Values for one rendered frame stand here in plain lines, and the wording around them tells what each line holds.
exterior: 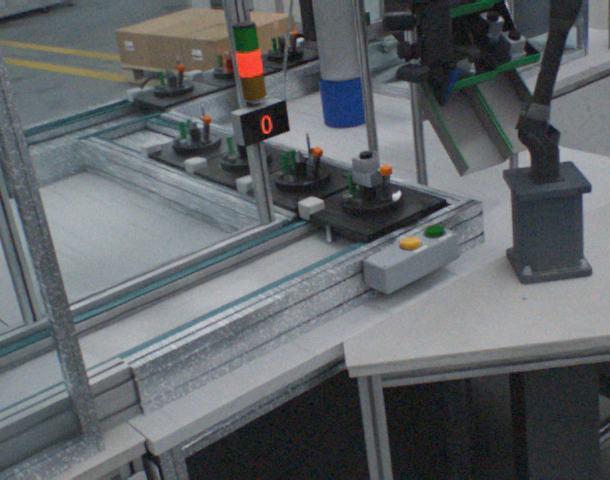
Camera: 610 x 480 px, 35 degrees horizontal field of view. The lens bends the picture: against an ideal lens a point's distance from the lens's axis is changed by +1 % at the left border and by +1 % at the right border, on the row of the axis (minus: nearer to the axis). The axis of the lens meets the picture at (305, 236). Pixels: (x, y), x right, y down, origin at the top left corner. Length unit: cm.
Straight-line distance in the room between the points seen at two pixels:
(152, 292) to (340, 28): 130
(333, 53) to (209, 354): 147
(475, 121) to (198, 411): 102
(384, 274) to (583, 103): 174
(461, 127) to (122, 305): 90
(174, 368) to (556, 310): 74
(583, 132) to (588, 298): 163
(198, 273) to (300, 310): 28
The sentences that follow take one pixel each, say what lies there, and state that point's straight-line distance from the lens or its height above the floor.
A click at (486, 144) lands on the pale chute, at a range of 233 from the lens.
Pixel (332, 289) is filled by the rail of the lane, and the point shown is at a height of 93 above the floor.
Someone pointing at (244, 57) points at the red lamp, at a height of 135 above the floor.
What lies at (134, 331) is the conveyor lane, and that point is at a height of 92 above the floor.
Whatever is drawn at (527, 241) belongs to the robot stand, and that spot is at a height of 95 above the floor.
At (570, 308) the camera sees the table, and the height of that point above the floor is 86.
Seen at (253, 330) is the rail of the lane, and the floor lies 92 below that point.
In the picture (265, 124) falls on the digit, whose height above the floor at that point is 120.
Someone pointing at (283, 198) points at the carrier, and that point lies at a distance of 230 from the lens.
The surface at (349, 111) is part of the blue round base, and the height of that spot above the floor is 91.
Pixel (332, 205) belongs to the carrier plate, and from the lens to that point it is 222.
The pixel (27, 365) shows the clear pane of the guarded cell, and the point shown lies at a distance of 160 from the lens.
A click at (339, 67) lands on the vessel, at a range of 305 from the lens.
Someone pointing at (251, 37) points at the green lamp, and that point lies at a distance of 203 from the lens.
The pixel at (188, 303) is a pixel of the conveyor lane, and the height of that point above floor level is 92.
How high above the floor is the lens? 181
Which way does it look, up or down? 24 degrees down
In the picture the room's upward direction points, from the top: 8 degrees counter-clockwise
